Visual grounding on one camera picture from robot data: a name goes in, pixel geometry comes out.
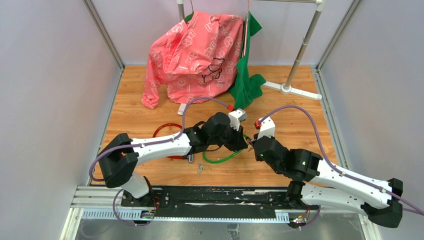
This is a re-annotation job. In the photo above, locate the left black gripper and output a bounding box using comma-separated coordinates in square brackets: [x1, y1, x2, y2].
[209, 122, 249, 153]

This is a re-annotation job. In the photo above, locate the green cable lock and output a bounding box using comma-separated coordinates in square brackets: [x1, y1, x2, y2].
[202, 146, 243, 164]

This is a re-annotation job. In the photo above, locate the red cable lock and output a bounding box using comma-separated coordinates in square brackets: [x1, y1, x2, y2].
[152, 123, 194, 164]

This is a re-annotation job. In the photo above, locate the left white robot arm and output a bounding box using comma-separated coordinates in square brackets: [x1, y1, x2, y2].
[98, 109, 248, 207]

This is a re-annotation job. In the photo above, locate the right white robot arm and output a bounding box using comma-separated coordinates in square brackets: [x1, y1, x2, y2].
[252, 134, 403, 228]

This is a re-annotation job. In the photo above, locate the green cloth garment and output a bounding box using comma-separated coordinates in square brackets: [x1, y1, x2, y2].
[229, 12, 266, 110]

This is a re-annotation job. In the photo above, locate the white metal clothes rack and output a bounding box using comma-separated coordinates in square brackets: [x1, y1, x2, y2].
[176, 0, 327, 116]

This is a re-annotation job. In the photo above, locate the pink patterned jacket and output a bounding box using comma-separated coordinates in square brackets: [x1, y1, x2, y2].
[141, 11, 244, 109]

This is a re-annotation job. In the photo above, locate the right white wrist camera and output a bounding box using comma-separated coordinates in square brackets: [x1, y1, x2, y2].
[254, 116, 276, 140]

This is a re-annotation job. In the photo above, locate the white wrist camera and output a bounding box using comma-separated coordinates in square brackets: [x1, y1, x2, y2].
[254, 116, 276, 140]
[228, 108, 248, 131]

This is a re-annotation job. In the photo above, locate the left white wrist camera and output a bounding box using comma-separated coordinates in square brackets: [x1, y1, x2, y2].
[228, 108, 248, 131]

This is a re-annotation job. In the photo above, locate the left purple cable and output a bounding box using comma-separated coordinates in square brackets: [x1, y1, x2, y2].
[88, 96, 234, 228]

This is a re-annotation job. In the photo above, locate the purple cable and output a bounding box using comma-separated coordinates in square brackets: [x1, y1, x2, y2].
[253, 105, 424, 217]
[88, 96, 234, 228]

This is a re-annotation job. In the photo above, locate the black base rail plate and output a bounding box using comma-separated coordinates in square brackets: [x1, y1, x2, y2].
[119, 185, 307, 221]

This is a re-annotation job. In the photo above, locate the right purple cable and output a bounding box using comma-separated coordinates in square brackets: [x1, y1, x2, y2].
[253, 105, 424, 217]

